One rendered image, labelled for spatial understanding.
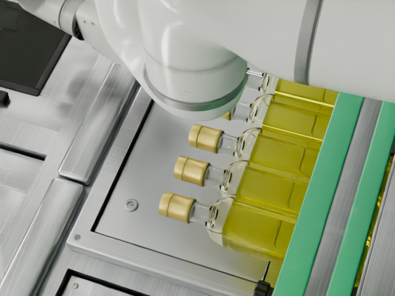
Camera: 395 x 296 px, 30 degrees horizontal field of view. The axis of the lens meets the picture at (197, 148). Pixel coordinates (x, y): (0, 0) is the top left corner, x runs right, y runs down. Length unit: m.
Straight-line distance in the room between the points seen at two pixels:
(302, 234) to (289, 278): 0.05
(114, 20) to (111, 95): 0.56
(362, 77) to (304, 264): 0.30
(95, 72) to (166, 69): 0.71
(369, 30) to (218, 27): 0.12
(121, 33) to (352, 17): 0.26
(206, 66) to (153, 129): 0.61
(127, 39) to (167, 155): 0.49
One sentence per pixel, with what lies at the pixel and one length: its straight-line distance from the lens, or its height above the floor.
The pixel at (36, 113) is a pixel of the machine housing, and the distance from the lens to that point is 1.35.
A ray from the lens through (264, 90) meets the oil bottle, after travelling 1.08.
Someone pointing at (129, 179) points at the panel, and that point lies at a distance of 1.19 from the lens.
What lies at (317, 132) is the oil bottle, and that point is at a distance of 1.03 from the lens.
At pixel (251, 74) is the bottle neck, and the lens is 1.11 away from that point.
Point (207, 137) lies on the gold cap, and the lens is 1.05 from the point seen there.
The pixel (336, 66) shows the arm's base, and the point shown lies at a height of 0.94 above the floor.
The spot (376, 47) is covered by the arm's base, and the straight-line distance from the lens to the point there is 0.58.
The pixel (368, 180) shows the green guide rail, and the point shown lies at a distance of 0.88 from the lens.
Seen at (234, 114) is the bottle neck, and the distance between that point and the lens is 1.08.
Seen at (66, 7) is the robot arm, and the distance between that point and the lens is 1.21.
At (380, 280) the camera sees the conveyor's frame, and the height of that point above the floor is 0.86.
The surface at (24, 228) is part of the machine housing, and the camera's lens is 1.23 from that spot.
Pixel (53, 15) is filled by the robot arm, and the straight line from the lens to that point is 1.23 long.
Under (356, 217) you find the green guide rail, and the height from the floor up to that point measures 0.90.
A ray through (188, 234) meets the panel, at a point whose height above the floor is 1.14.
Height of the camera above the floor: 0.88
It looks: 15 degrees up
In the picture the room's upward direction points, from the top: 75 degrees counter-clockwise
